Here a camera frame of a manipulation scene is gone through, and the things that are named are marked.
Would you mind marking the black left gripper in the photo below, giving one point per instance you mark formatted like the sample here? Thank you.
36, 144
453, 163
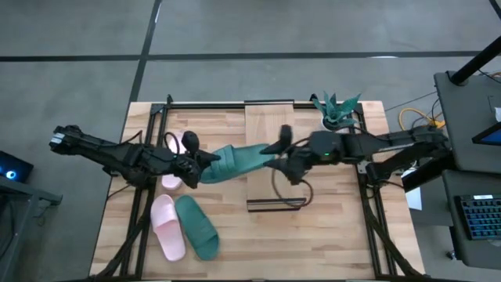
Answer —
187, 161

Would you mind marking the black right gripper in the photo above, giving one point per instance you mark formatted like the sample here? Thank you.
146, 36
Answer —
299, 154

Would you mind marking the green rubber slide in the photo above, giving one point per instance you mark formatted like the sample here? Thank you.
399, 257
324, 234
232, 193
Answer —
238, 160
195, 227

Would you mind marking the pink rubber slide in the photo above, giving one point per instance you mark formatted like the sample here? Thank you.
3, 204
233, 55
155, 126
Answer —
171, 182
168, 231

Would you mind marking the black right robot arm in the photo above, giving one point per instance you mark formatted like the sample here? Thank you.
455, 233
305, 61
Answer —
375, 145

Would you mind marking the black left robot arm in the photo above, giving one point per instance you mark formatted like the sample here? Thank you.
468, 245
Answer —
109, 152

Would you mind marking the white plant pot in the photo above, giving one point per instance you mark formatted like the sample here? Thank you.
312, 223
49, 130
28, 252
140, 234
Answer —
324, 124

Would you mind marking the green snake plant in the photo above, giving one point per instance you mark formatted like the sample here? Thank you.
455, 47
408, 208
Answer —
334, 113

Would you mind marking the white paper sheet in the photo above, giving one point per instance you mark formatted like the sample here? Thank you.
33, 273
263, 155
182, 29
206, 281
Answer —
414, 199

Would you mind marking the grey metal stand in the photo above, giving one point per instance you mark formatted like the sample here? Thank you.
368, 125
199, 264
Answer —
23, 192

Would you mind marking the black device with blue light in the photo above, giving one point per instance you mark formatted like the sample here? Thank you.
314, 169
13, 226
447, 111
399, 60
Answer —
15, 166

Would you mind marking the backlit computer keyboard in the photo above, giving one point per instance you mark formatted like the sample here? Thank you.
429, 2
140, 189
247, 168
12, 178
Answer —
481, 217

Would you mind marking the tablet with blue screen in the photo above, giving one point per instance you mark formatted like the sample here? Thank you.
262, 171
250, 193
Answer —
491, 136

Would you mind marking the black pole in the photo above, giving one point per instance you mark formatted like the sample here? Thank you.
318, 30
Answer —
473, 62

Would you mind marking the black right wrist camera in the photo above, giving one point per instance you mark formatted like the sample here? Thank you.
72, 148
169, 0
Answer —
299, 175

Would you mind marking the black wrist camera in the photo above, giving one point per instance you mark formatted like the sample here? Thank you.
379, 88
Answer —
299, 175
191, 179

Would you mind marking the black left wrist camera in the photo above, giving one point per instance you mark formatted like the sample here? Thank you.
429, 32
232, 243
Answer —
191, 179

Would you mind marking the wooden shelf black metal frame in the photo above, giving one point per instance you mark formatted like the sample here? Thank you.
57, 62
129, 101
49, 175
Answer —
270, 125

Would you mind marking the black aluminium table frame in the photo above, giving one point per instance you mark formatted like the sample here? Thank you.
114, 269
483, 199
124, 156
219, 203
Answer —
156, 117

